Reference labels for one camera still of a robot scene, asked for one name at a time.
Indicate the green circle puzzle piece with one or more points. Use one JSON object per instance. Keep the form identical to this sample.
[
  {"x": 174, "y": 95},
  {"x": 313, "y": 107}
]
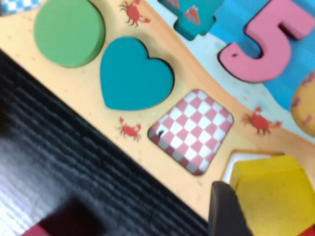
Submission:
[{"x": 66, "y": 32}]

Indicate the red triangle puzzle piece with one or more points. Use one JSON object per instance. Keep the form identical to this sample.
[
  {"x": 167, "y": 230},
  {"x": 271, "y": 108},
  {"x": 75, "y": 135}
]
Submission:
[{"x": 310, "y": 233}]

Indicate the yellow pentagon puzzle piece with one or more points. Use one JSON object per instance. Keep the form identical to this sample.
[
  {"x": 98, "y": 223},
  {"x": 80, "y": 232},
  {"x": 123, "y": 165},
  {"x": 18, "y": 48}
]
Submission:
[{"x": 275, "y": 201}]

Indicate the pink number five piece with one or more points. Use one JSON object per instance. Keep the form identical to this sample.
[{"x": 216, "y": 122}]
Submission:
[{"x": 273, "y": 49}]

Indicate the magenta foam cube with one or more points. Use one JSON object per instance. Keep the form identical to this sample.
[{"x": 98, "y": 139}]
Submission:
[{"x": 37, "y": 231}]

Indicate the colourful wooden puzzle board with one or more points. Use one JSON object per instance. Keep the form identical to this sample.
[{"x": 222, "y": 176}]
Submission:
[{"x": 73, "y": 81}]

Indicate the teal heart puzzle piece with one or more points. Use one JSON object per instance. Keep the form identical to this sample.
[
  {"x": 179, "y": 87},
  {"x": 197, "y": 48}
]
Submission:
[{"x": 133, "y": 78}]

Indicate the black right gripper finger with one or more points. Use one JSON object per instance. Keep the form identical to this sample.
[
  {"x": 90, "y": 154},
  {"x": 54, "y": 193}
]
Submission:
[{"x": 226, "y": 214}]

